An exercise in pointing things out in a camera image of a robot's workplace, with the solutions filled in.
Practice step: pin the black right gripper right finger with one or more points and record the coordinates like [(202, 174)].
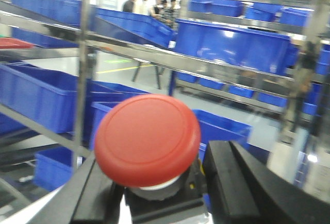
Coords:
[(243, 190)]

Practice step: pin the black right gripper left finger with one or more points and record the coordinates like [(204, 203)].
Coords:
[(88, 197)]

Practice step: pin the red mushroom push button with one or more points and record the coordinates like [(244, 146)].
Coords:
[(149, 145)]

